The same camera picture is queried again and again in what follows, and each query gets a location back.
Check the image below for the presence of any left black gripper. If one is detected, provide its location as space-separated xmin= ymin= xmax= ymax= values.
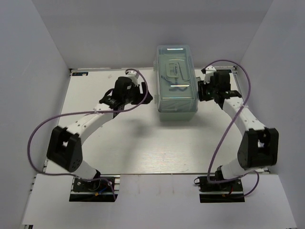
xmin=123 ymin=82 xmax=153 ymax=104

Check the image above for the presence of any green plastic toolbox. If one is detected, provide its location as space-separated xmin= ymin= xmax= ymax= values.
xmin=154 ymin=45 xmax=198 ymax=122

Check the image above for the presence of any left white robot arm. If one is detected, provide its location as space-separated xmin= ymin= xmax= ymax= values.
xmin=47 ymin=76 xmax=153 ymax=190

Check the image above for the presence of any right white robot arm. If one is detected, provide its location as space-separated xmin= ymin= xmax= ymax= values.
xmin=198 ymin=66 xmax=279 ymax=190

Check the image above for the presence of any left blue table label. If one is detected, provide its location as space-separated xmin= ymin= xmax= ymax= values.
xmin=72 ymin=72 xmax=89 ymax=76

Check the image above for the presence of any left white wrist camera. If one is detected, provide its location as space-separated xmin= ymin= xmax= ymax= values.
xmin=125 ymin=70 xmax=139 ymax=87

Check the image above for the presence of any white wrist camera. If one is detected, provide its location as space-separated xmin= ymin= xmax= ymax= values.
xmin=201 ymin=65 xmax=217 ymax=83
xmin=125 ymin=70 xmax=139 ymax=87

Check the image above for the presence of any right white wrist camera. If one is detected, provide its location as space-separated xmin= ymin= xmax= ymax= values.
xmin=201 ymin=65 xmax=217 ymax=83

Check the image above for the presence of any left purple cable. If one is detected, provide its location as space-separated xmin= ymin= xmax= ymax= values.
xmin=27 ymin=69 xmax=149 ymax=200

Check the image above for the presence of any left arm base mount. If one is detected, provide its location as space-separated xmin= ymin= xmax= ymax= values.
xmin=69 ymin=175 xmax=120 ymax=203

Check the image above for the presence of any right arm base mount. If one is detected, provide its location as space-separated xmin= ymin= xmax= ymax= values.
xmin=193 ymin=176 xmax=245 ymax=203

